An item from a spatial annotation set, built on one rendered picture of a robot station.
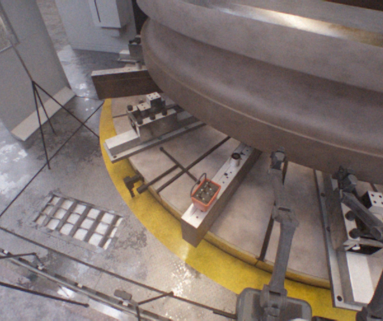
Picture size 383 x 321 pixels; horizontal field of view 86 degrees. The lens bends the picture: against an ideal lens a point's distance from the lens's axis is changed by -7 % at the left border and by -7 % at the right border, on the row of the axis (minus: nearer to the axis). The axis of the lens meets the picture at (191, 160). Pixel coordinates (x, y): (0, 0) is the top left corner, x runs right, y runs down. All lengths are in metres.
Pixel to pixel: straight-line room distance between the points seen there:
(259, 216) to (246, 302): 0.69
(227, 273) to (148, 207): 1.01
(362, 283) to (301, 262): 0.41
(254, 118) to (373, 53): 0.75
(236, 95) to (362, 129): 0.88
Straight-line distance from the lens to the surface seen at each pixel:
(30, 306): 2.49
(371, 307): 1.34
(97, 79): 3.35
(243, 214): 2.04
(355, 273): 2.03
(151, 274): 2.16
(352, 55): 1.37
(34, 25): 4.12
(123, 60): 4.46
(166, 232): 2.27
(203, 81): 1.90
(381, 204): 1.92
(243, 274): 2.18
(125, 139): 2.47
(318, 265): 2.08
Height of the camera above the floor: 2.08
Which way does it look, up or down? 49 degrees down
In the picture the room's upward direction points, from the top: straight up
